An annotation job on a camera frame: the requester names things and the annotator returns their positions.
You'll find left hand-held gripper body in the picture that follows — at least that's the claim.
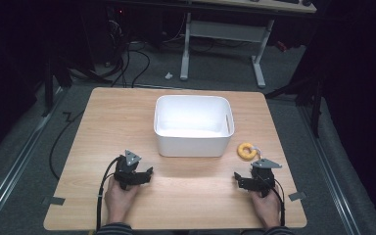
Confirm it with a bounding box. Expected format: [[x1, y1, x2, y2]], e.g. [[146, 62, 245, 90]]
[[113, 149, 143, 191]]

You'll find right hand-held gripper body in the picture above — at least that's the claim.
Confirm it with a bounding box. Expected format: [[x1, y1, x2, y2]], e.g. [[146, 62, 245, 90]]
[[248, 158, 283, 198]]

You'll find yellow ring toy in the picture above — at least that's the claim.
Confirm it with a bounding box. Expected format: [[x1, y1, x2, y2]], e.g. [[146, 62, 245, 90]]
[[236, 142, 262, 162]]

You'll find white plastic bin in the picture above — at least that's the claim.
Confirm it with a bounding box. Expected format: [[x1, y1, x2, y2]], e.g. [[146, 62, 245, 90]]
[[153, 94, 236, 159]]

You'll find person's left hand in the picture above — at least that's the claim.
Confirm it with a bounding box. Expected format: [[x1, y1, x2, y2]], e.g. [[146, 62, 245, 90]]
[[104, 176, 141, 225]]

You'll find person's right hand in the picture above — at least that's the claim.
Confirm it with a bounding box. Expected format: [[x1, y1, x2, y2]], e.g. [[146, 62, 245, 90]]
[[250, 185, 282, 229]]

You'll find grey tape piece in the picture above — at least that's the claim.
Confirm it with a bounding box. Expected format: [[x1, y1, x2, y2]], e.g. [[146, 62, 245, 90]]
[[288, 191, 307, 202], [41, 196, 67, 207]]

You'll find black metal stand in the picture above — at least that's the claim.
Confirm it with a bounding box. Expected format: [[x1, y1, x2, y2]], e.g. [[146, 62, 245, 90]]
[[40, 48, 76, 118], [263, 65, 326, 139]]

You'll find dark computer tower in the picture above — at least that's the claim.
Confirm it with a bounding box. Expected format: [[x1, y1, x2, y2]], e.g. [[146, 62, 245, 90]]
[[103, 4, 132, 67]]

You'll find light wooden desk top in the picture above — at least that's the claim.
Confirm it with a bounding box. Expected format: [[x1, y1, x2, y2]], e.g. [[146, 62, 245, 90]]
[[189, 0, 317, 15]]

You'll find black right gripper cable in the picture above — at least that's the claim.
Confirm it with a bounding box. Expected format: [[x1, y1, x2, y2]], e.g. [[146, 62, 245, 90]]
[[269, 178, 287, 227]]

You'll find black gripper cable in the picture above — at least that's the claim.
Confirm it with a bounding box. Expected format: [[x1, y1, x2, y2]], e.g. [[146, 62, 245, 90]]
[[95, 156, 122, 232], [269, 178, 287, 227]]

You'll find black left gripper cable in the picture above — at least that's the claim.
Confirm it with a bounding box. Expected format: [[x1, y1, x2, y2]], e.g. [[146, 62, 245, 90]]
[[95, 156, 122, 232]]

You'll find metal floor rail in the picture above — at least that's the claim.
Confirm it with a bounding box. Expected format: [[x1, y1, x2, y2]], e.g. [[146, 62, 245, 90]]
[[0, 85, 69, 230], [297, 104, 364, 235]]

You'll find black floor cable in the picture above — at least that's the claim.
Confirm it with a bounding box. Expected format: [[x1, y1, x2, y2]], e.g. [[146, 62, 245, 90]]
[[48, 110, 85, 181]]

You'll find bundle of black cables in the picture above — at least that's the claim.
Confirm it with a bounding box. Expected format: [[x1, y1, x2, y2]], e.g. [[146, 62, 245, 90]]
[[104, 19, 152, 89]]

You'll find white metal desk frame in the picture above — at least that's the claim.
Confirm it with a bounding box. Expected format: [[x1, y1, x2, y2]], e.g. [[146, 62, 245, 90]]
[[179, 12, 276, 89]]

